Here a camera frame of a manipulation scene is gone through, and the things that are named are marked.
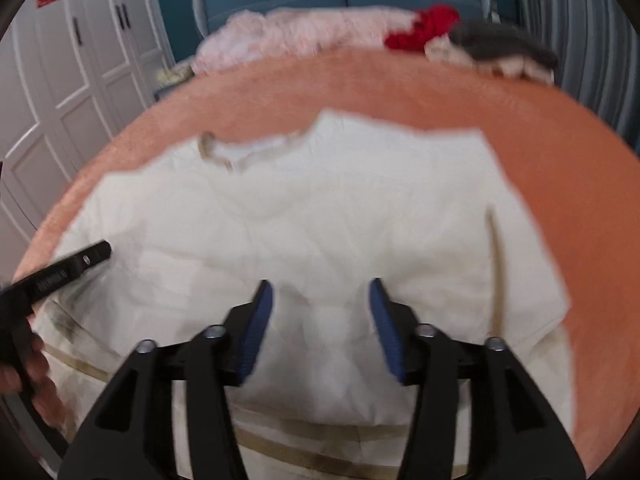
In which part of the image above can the person's left hand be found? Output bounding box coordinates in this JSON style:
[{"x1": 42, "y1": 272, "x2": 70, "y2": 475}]
[{"x1": 0, "y1": 332, "x2": 60, "y2": 416}]

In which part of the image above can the orange fleece blanket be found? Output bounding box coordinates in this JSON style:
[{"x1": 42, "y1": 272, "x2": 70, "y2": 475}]
[{"x1": 10, "y1": 47, "x2": 640, "y2": 478}]

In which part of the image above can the pink fluffy garment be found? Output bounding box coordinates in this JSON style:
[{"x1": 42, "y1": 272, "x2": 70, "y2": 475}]
[{"x1": 192, "y1": 6, "x2": 418, "y2": 75}]

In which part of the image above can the white wardrobe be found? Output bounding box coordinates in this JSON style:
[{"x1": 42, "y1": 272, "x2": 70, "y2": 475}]
[{"x1": 0, "y1": 0, "x2": 177, "y2": 261}]

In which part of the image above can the white quilted blanket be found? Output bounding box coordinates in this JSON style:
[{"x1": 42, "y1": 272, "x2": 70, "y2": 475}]
[{"x1": 31, "y1": 109, "x2": 573, "y2": 480}]

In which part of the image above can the grey garment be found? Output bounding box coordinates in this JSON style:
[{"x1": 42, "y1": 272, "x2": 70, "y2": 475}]
[{"x1": 449, "y1": 20, "x2": 558, "y2": 68}]

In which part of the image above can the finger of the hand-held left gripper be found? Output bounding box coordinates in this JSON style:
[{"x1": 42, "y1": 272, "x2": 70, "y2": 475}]
[{"x1": 0, "y1": 240, "x2": 112, "y2": 311}]

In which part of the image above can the grey curtain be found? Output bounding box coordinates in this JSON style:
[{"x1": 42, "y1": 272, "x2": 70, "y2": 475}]
[{"x1": 510, "y1": 0, "x2": 640, "y2": 161}]

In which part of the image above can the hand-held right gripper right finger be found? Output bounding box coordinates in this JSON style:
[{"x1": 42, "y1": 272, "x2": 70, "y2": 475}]
[{"x1": 369, "y1": 277, "x2": 586, "y2": 480}]

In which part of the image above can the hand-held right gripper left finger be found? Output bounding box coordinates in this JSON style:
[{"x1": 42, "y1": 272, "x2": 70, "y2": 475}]
[{"x1": 57, "y1": 279, "x2": 275, "y2": 480}]

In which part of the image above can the red garment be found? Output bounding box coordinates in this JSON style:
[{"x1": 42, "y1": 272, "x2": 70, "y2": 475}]
[{"x1": 384, "y1": 4, "x2": 462, "y2": 53}]

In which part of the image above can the cream garment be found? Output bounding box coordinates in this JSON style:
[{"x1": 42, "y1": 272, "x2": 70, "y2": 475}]
[{"x1": 424, "y1": 35, "x2": 556, "y2": 85}]

